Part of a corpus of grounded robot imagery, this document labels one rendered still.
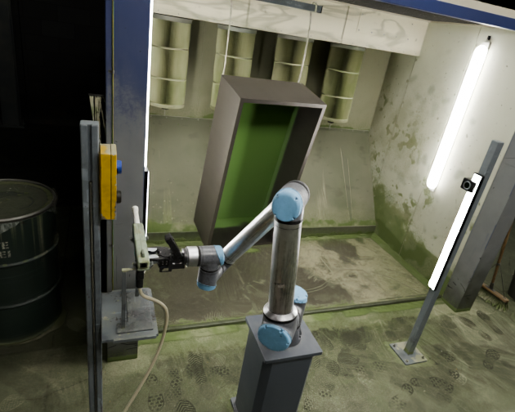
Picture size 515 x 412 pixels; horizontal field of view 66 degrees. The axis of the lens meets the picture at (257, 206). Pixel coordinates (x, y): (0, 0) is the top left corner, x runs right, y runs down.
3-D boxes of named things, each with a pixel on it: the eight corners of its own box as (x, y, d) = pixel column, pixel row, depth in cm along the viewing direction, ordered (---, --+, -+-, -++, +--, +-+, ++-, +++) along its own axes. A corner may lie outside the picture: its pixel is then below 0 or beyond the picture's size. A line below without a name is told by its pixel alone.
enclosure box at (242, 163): (193, 220, 316) (221, 73, 247) (260, 216, 342) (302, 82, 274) (205, 250, 291) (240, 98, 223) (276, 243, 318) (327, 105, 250)
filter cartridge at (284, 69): (288, 121, 413) (302, 36, 380) (306, 130, 384) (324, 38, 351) (257, 120, 397) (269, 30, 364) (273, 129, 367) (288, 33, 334)
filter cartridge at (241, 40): (239, 128, 354) (253, 28, 318) (201, 120, 359) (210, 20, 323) (249, 120, 387) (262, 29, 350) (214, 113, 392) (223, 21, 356)
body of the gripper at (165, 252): (157, 272, 167) (185, 270, 171) (158, 256, 163) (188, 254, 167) (155, 261, 173) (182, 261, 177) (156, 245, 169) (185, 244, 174)
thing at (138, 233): (148, 303, 161) (150, 257, 152) (136, 305, 159) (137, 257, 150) (138, 242, 202) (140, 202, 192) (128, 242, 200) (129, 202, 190)
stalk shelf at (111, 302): (101, 294, 185) (101, 292, 184) (150, 290, 193) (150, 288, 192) (101, 343, 159) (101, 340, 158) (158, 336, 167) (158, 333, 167)
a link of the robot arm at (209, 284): (221, 283, 189) (225, 261, 184) (210, 296, 179) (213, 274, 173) (203, 275, 191) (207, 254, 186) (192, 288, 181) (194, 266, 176)
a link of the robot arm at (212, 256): (224, 270, 177) (227, 252, 173) (196, 272, 172) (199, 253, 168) (218, 258, 185) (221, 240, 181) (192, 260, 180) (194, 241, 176)
